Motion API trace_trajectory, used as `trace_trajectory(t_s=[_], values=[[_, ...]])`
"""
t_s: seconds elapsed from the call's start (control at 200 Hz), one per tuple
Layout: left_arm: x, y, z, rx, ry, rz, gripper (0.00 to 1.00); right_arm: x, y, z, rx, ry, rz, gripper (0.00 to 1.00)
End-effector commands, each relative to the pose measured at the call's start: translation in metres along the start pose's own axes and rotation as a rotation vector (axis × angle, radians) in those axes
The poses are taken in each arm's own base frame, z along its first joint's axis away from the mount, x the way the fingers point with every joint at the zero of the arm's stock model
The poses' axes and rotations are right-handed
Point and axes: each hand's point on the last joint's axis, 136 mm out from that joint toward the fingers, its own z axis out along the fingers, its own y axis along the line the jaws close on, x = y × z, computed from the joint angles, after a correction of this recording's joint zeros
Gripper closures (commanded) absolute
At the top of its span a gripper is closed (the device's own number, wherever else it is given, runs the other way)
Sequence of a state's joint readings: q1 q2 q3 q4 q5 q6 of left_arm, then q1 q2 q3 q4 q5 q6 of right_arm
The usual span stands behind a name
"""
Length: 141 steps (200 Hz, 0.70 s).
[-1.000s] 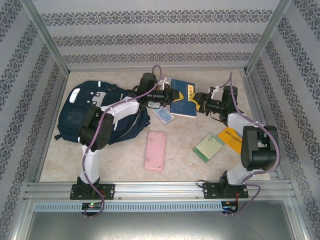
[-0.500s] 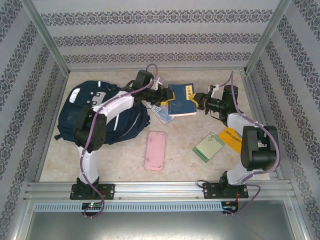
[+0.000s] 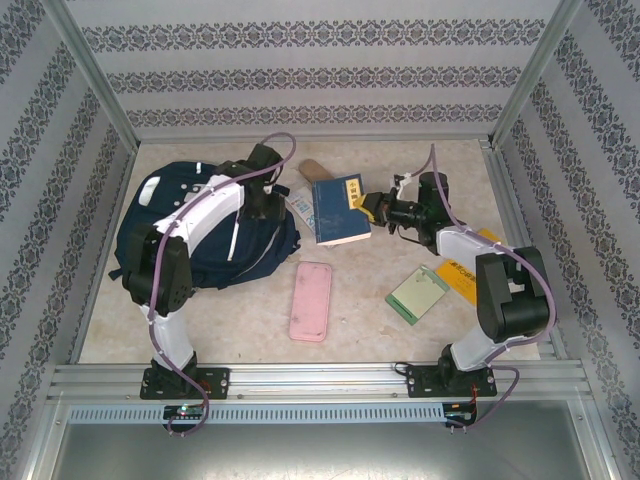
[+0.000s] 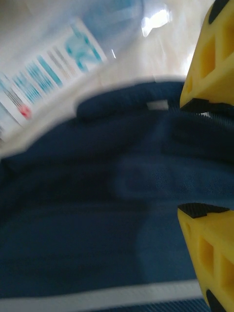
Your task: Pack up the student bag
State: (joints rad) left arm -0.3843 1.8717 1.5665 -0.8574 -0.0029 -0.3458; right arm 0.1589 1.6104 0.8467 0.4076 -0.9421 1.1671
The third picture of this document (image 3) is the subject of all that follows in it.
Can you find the blue book with yellow label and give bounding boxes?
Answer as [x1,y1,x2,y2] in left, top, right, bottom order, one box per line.
[311,173,374,248]

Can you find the clear ruler set package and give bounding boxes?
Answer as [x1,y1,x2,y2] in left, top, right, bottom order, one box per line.
[285,187,317,224]

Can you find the brown glasses case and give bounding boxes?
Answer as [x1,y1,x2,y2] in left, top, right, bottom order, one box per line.
[298,158,335,185]

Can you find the navy blue backpack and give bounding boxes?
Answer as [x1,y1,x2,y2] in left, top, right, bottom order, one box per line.
[109,160,301,291]

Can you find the green notepad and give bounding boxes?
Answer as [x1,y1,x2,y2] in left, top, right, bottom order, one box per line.
[384,265,448,329]

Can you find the pink pencil case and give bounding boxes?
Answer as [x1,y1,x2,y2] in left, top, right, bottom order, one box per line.
[288,262,334,344]

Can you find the grey metal panel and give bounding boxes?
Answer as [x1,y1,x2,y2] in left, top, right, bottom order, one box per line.
[29,399,616,480]

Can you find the aluminium frame crossbar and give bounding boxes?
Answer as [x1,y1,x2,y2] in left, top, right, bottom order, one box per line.
[134,132,496,146]

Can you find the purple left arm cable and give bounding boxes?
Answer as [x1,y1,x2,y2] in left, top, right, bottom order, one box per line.
[147,132,297,437]

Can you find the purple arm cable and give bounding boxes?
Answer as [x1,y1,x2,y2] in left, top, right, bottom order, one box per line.
[427,143,556,435]
[147,132,297,437]

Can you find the aluminium side rail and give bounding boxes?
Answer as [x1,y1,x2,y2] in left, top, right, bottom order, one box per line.
[478,139,571,361]

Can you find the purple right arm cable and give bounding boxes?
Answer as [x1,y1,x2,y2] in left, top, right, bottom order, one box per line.
[427,143,556,435]

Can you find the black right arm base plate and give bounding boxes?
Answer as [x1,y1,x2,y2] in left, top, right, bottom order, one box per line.
[404,363,499,400]

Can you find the aluminium mounting rail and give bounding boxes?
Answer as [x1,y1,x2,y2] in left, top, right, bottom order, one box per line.
[47,362,586,401]

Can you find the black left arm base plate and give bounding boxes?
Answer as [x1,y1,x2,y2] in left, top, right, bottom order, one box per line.
[139,367,231,401]

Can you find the aluminium frame post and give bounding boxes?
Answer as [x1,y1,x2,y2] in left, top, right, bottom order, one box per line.
[488,0,586,149]
[39,0,140,147]

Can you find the slotted grey cable duct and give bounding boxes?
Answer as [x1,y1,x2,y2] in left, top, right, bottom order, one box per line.
[67,403,446,425]

